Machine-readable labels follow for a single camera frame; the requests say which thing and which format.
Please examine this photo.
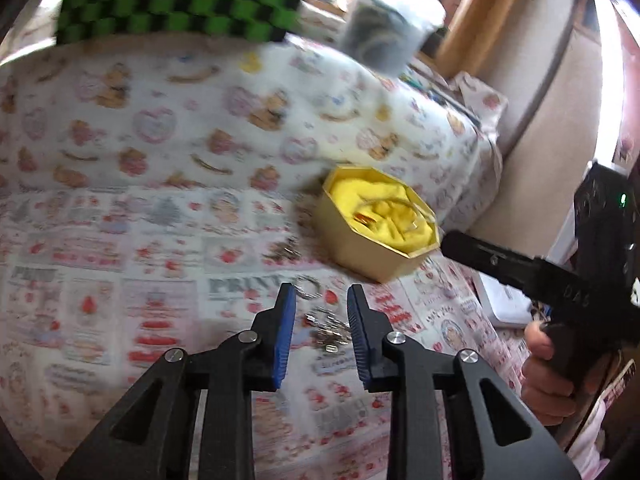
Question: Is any yellow cloth lining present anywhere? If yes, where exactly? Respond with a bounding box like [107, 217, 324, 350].
[332, 170, 435, 258]

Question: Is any pale thin loop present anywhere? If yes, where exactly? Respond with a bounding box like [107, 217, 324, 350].
[292, 275, 323, 302]

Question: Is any gold octagonal box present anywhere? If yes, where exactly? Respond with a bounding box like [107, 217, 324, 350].
[311, 164, 441, 285]

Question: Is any green lighter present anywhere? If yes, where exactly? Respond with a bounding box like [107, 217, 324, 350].
[404, 72, 453, 107]

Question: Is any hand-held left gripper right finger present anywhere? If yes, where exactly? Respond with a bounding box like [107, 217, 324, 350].
[346, 283, 581, 480]

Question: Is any gold charm brooch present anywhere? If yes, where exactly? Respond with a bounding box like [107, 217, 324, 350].
[264, 241, 302, 265]

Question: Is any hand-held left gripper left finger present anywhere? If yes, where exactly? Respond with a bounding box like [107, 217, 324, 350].
[56, 282, 297, 480]

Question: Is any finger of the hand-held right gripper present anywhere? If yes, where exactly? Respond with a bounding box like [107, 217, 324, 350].
[440, 230, 556, 308]

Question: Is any wooden window frame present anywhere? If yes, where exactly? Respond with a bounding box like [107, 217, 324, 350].
[439, 0, 532, 82]

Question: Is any bear printed cloth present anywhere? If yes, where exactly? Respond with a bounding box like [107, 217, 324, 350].
[0, 40, 507, 241]

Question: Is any strawberry printed cloth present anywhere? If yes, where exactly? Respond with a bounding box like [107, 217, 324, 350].
[0, 185, 532, 480]

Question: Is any white power strip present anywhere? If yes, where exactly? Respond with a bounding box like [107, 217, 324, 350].
[472, 274, 534, 329]

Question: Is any translucent plastic tub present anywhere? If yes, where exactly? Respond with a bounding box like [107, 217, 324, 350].
[340, 0, 448, 78]

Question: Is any silver gold jewelry piece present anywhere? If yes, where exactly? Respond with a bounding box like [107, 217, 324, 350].
[302, 307, 353, 355]

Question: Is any person's right hand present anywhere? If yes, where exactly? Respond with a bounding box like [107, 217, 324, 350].
[521, 322, 601, 427]

